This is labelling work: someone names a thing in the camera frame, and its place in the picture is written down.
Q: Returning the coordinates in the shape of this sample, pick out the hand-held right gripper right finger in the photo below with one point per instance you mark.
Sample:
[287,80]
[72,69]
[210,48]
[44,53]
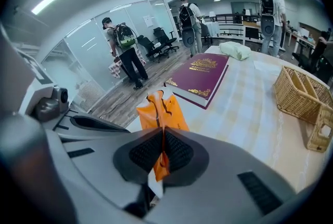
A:
[221,191]

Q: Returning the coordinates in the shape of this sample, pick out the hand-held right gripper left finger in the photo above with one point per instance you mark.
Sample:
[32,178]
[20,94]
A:
[99,178]

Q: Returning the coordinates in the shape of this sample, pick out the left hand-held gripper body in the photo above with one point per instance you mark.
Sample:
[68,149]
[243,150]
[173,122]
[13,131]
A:
[26,67]

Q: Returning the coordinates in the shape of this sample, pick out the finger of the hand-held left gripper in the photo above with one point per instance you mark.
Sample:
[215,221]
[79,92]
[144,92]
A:
[91,124]

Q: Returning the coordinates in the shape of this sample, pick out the orange packet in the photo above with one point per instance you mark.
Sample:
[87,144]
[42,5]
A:
[166,113]

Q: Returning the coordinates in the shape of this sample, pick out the woven wicker basket organizer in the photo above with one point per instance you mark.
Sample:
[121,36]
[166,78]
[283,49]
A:
[294,95]

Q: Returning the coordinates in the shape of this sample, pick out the red checked cloth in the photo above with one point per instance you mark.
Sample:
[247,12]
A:
[114,71]

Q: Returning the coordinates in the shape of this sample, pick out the checked flower print tablecloth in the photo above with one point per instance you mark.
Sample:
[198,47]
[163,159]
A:
[247,119]

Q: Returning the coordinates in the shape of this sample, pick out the green and black backpack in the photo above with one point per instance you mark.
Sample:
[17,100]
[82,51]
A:
[125,36]

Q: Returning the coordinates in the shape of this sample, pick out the black office chair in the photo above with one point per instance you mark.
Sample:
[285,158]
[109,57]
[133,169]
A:
[149,45]
[164,36]

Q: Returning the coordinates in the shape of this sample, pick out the maroon hardcover book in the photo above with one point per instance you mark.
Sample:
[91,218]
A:
[200,72]

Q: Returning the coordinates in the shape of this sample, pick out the pale green soft packet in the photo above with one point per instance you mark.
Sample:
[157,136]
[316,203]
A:
[235,51]

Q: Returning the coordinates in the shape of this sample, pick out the black backpack with grey pod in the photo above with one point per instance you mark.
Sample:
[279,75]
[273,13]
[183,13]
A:
[267,23]
[187,17]

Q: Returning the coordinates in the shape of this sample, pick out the dark dining chair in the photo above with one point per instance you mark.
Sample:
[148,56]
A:
[205,30]

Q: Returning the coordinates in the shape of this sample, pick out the round table with white cloth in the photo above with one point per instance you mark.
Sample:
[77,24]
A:
[213,29]

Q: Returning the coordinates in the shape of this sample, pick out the black railing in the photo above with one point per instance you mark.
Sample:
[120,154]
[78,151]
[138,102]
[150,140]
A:
[229,16]

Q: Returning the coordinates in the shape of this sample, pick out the white wall notice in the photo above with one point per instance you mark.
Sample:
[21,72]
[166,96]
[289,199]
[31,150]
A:
[148,21]

